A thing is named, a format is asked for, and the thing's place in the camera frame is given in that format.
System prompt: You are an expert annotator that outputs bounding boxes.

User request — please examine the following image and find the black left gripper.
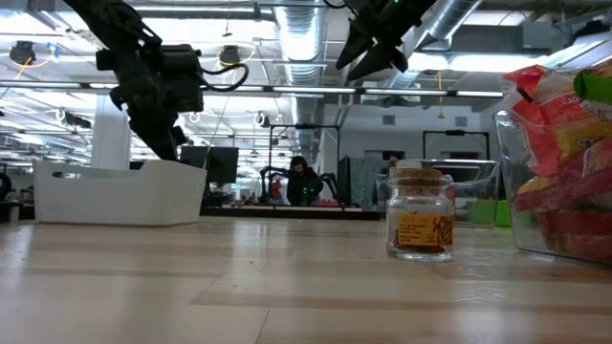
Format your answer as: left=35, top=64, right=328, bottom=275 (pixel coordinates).
left=95, top=45, right=207, bottom=162

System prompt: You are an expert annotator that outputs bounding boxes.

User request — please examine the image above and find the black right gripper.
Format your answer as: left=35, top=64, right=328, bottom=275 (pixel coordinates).
left=335, top=0, right=437, bottom=82

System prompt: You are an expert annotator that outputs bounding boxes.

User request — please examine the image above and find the red maruchan ramen packet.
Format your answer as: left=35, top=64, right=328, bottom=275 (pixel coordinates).
left=499, top=64, right=589, bottom=179

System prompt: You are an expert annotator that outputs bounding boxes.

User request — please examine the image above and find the small cork-lid glass jar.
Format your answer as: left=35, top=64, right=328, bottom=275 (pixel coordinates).
left=384, top=168, right=454, bottom=263

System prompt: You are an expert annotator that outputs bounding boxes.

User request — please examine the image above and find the red yellow ramen packet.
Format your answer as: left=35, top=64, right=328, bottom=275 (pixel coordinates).
left=514, top=166, right=612, bottom=263

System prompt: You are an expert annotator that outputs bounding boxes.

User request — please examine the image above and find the LED light bar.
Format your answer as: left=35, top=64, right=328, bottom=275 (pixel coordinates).
left=0, top=80, right=504, bottom=99

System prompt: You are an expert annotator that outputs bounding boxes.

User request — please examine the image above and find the white pillar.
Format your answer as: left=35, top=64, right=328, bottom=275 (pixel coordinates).
left=90, top=95, right=133, bottom=171

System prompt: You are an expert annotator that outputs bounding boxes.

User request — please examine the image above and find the black monitor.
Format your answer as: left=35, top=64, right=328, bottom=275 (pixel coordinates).
left=180, top=145, right=239, bottom=185

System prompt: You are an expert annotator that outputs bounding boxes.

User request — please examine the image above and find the white plastic bin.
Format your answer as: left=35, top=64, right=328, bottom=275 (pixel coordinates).
left=33, top=159, right=208, bottom=227

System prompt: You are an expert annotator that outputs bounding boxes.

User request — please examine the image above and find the person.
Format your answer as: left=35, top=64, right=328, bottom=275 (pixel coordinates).
left=285, top=155, right=325, bottom=207

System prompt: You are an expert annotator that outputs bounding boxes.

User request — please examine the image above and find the large clear plastic bin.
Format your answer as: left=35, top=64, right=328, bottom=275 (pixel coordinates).
left=492, top=108, right=612, bottom=265

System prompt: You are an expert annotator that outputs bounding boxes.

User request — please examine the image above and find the green plastic bowl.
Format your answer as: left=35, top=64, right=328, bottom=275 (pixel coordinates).
left=466, top=199, right=513, bottom=228

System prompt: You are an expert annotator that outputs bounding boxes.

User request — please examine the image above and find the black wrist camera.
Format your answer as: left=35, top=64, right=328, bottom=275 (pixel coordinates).
left=160, top=42, right=203, bottom=74

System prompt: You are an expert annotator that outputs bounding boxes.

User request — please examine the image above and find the black camera cable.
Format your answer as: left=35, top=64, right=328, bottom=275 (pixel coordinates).
left=199, top=61, right=251, bottom=94

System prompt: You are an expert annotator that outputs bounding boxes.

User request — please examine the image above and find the yellow hanging cord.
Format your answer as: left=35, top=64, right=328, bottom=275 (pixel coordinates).
left=436, top=71, right=446, bottom=119

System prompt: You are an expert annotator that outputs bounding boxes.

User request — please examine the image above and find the slanted silver ventilation duct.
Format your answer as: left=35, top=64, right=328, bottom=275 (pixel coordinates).
left=382, top=0, right=484, bottom=90

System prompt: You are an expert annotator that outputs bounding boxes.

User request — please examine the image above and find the black rig camera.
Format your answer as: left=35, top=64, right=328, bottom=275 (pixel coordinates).
left=218, top=45, right=243, bottom=68
left=8, top=40, right=38, bottom=66

